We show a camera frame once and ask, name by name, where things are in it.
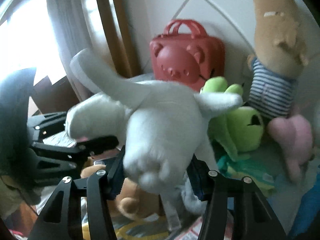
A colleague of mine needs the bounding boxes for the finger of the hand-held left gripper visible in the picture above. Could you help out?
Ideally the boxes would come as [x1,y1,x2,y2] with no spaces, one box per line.
[31,134,120,180]
[27,112,69,137]

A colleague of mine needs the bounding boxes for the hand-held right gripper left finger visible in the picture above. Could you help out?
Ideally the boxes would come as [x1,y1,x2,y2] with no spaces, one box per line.
[29,152,125,240]

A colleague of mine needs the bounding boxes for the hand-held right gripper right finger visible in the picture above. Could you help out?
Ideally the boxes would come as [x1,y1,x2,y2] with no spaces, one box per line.
[187,159,284,240]

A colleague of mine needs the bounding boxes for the white plush cat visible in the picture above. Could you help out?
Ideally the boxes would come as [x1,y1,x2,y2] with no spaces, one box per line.
[65,48,243,230]

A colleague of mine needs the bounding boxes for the blue plastic crate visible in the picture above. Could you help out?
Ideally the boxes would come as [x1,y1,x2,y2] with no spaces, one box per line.
[287,177,320,240]

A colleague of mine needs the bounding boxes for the brown teddy bear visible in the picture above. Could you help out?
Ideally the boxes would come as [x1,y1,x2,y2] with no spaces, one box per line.
[80,165,165,220]

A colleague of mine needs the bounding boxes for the yellow packet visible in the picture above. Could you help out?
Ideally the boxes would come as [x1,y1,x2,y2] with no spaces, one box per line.
[82,215,170,240]

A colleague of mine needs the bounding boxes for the green frog plush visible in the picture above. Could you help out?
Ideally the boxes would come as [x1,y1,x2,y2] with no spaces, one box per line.
[200,76,265,162]

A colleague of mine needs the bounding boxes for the white curtain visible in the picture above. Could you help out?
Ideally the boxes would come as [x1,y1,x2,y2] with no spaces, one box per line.
[45,0,105,100]

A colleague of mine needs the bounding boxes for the pink plush toy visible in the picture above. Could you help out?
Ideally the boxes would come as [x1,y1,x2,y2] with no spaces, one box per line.
[266,114,315,183]

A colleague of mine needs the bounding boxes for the red bear handbag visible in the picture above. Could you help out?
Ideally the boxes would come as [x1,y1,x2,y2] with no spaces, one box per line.
[149,19,225,90]

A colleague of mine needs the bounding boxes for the brown plush with striped shirt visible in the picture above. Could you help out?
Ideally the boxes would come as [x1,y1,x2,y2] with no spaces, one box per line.
[247,0,313,119]

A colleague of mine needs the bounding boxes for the narrow wooden frame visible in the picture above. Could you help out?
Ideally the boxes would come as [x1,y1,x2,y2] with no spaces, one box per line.
[92,0,140,78]

